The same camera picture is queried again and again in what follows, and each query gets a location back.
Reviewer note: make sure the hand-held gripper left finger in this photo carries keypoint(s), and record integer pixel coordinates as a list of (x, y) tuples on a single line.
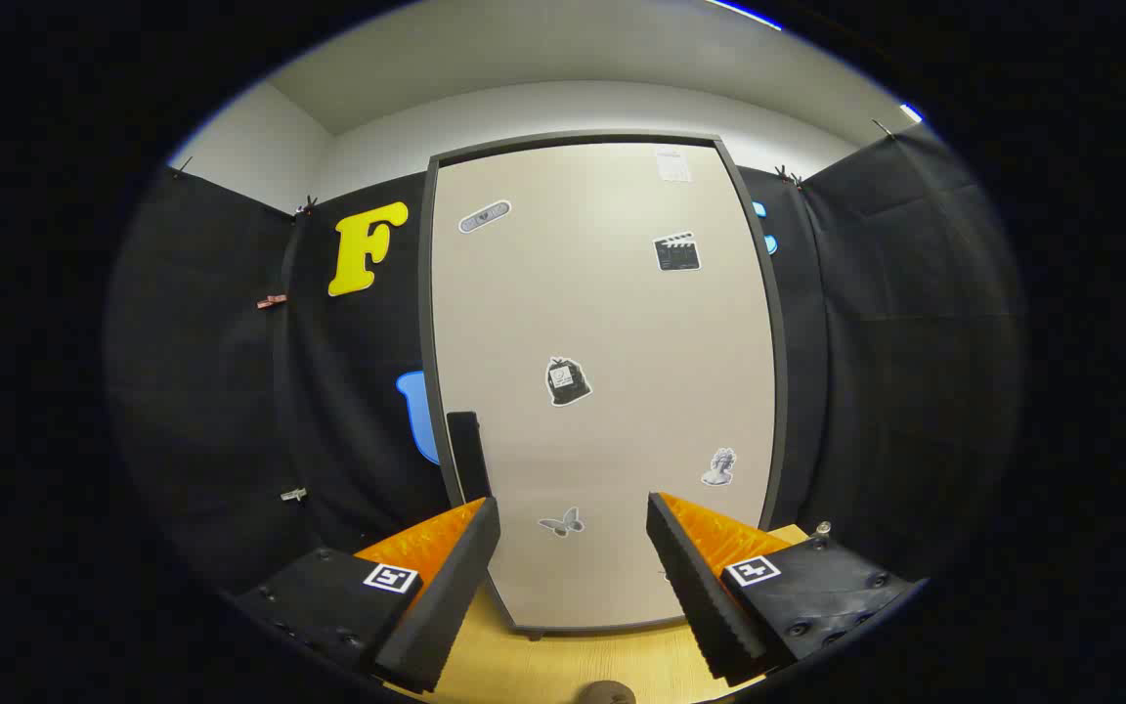
[(446, 596)]

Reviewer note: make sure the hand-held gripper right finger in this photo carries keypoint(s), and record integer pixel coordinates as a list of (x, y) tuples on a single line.
[(695, 596)]

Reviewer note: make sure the brown fuzzy shoe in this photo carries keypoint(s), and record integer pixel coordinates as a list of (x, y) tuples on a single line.
[(607, 693)]

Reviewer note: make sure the beige shoe cabinet door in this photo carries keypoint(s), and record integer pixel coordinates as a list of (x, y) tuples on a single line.
[(602, 313)]

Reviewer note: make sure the grey shoe cabinet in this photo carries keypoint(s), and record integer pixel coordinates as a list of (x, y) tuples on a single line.
[(425, 293)]

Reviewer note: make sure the small silver clip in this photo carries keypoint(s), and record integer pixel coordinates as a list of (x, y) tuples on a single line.
[(293, 495)]

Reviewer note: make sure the black backdrop cloth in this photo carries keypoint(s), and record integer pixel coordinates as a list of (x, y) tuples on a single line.
[(211, 391)]

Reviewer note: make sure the small red clip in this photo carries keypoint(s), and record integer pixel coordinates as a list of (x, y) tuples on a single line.
[(272, 301)]

